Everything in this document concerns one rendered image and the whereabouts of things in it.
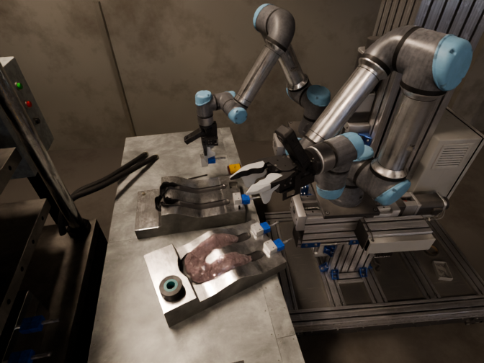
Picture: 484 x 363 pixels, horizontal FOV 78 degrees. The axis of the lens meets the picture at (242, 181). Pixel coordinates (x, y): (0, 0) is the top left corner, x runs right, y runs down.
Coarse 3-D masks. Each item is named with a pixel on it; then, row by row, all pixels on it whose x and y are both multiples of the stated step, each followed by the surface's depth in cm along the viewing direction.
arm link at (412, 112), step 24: (408, 48) 75; (432, 48) 71; (456, 48) 68; (408, 72) 77; (432, 72) 72; (456, 72) 72; (408, 96) 80; (432, 96) 76; (408, 120) 83; (384, 144) 94; (408, 144) 88; (384, 168) 95; (384, 192) 97
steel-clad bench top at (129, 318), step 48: (144, 144) 193; (192, 144) 193; (144, 240) 135; (192, 240) 135; (144, 288) 118; (96, 336) 104; (144, 336) 104; (192, 336) 104; (240, 336) 104; (288, 336) 104
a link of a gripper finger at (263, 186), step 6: (270, 174) 66; (276, 174) 66; (264, 180) 65; (270, 180) 65; (252, 186) 63; (258, 186) 63; (264, 186) 63; (270, 186) 64; (276, 186) 67; (246, 192) 63; (252, 192) 63; (258, 192) 63; (264, 192) 65; (270, 192) 67; (264, 198) 66; (270, 198) 68
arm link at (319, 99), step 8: (312, 88) 147; (320, 88) 147; (304, 96) 149; (312, 96) 143; (320, 96) 142; (328, 96) 144; (304, 104) 150; (312, 104) 145; (320, 104) 144; (304, 112) 153; (312, 112) 148; (320, 112) 147
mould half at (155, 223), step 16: (176, 176) 149; (224, 176) 155; (176, 192) 140; (208, 192) 147; (224, 192) 146; (240, 192) 146; (144, 208) 142; (176, 208) 132; (208, 208) 139; (224, 208) 138; (144, 224) 134; (160, 224) 134; (176, 224) 134; (192, 224) 136; (208, 224) 138; (224, 224) 141
